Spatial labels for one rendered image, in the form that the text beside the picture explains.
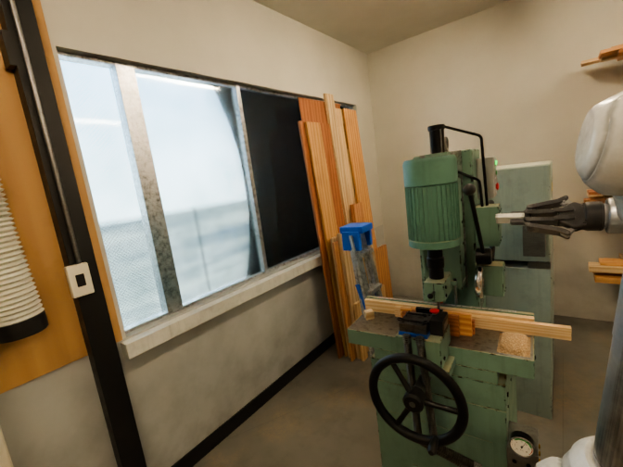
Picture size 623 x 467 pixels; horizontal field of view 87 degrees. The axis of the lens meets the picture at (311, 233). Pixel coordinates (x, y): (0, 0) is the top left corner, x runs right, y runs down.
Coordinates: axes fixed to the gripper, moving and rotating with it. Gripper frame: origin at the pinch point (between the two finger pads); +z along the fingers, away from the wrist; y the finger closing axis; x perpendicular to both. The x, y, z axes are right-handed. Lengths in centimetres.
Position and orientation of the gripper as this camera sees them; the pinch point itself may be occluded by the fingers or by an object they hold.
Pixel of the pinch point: (509, 218)
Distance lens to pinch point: 109.7
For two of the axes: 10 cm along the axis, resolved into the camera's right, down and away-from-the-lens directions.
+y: 3.1, -8.3, 4.6
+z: -8.2, 0.0, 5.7
